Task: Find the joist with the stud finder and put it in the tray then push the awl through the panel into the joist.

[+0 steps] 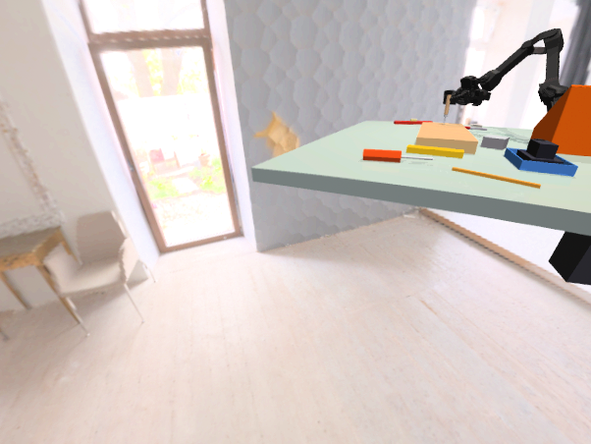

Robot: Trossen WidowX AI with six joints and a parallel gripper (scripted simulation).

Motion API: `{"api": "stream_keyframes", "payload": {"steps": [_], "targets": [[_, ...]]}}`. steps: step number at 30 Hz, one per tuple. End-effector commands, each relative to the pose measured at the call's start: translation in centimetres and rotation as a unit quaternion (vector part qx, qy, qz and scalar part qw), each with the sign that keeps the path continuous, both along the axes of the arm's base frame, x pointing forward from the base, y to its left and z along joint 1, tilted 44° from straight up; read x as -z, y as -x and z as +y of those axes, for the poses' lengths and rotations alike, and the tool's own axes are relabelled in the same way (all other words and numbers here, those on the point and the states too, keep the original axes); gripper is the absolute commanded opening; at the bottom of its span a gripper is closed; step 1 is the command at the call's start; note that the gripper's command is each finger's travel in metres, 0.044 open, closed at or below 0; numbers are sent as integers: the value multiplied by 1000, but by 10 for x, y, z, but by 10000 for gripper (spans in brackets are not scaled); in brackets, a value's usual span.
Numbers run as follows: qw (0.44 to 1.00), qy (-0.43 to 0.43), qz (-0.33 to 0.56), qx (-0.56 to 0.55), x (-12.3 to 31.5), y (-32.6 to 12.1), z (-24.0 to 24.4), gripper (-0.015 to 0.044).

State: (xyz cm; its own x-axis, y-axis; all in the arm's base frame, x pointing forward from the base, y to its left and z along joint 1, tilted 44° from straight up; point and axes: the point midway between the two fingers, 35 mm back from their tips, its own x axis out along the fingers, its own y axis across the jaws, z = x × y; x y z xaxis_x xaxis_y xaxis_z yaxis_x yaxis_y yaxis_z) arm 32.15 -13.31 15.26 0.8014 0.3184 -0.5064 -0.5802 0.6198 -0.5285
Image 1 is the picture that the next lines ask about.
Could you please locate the yellow flat bar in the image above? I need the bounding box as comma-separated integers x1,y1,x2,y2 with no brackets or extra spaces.
406,144,464,158

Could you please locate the thin orange bar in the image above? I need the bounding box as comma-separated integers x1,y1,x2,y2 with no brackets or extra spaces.
452,167,541,189

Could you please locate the orange-handled awl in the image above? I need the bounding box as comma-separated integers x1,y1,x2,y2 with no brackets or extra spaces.
363,149,436,163

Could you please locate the peach rectangular panel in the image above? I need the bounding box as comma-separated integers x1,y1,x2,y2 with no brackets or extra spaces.
415,122,478,154

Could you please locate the blue rectangular tray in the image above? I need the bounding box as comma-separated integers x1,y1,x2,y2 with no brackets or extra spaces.
504,147,578,177

